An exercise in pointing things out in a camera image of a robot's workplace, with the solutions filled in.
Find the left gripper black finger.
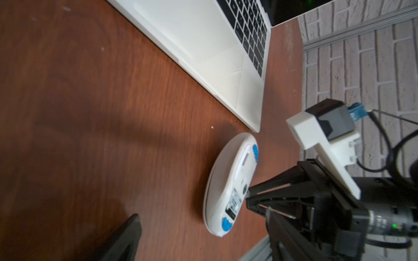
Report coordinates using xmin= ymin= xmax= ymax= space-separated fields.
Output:
xmin=93 ymin=214 xmax=142 ymax=261

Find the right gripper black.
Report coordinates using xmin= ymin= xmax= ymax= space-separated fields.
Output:
xmin=246 ymin=160 xmax=418 ymax=261

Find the white wireless mouse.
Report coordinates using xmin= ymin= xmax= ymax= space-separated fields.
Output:
xmin=202 ymin=133 xmax=259 ymax=237

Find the silver laptop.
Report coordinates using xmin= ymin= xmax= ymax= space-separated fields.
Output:
xmin=111 ymin=0 xmax=324 ymax=132

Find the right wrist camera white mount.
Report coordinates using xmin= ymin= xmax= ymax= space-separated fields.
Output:
xmin=286 ymin=99 xmax=363 ymax=200

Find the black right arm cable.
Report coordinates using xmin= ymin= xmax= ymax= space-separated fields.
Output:
xmin=355 ymin=109 xmax=418 ymax=190

